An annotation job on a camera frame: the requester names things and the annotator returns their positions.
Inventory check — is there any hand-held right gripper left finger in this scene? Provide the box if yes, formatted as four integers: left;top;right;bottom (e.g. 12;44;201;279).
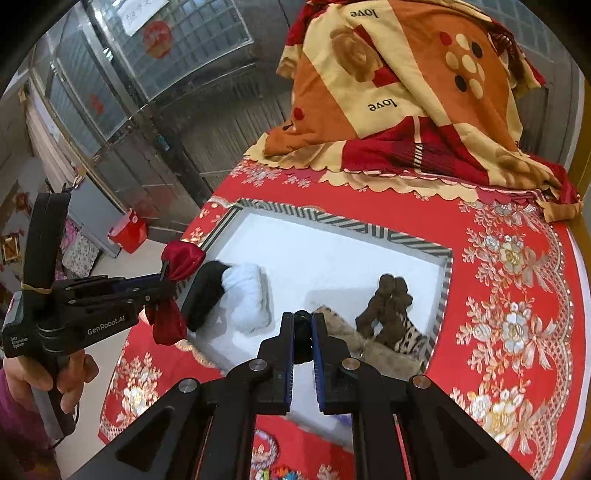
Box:
67;312;296;480

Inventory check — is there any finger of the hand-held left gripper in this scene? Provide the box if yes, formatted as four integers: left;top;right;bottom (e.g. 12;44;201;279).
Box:
62;273;178;302
134;295;176;318

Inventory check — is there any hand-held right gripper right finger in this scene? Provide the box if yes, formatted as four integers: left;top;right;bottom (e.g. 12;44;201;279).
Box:
310;312;532;480

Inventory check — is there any small black hair tie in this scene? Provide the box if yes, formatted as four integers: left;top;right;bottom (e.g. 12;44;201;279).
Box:
293;310;315;365

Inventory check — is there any red satin scrunchie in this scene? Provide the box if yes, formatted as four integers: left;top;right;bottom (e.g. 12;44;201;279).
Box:
144;240;207;346

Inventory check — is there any striped storage box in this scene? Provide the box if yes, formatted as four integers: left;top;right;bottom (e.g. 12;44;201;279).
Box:
178;198;454;450

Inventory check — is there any person's left forearm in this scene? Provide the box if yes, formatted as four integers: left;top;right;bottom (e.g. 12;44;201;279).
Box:
0;369;61;480

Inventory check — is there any person's left hand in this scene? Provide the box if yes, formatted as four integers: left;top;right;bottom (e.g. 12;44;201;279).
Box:
2;348;99;415

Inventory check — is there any gold framed picture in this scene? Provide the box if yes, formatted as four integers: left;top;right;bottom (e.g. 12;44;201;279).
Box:
0;234;20;265

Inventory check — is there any floral cushion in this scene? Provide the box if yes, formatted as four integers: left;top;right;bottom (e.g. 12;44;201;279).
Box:
60;219;100;278

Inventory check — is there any tan furry scrunchie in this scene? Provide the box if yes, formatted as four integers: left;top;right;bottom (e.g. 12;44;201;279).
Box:
310;305;370;358

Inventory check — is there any black furry scrunchie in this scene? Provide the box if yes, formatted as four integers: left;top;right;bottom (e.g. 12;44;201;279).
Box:
181;261;232;332

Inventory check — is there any red paper bag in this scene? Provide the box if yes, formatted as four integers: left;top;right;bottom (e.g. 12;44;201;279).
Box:
108;209;149;254

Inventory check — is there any black and white sock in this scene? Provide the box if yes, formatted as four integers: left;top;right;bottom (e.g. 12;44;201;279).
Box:
221;263;272;335

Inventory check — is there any brown leopard-print sock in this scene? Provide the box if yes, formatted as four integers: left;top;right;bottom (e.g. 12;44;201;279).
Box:
355;273;414;347

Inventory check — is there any leopard print scrunchie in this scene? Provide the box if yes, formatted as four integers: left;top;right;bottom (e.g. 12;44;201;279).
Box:
360;314;428;376

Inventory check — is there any metal framed glass door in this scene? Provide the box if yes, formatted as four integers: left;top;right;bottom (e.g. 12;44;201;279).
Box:
28;0;259;153

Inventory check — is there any red floral embroidered bedspread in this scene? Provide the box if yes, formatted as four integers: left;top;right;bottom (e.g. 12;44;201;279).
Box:
97;157;578;480

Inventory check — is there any red round paper decoration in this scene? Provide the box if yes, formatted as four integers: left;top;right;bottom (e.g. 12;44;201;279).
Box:
142;21;175;58

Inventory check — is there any white paper notice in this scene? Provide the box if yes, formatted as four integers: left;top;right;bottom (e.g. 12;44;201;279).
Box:
113;0;169;37

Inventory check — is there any orange and cream patterned quilt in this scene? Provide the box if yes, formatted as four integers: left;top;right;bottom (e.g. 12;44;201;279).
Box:
245;0;583;223

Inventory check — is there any yellow wooden bed frame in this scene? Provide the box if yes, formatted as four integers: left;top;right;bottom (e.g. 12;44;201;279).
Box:
570;152;591;204

